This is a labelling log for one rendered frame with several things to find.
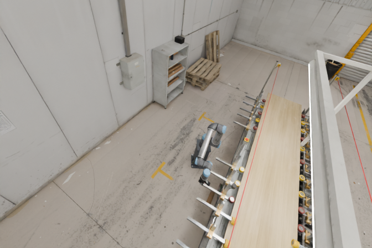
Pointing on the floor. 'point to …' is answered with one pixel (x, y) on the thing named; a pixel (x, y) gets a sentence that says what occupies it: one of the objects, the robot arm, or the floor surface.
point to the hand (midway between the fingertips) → (202, 184)
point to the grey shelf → (158, 91)
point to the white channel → (337, 155)
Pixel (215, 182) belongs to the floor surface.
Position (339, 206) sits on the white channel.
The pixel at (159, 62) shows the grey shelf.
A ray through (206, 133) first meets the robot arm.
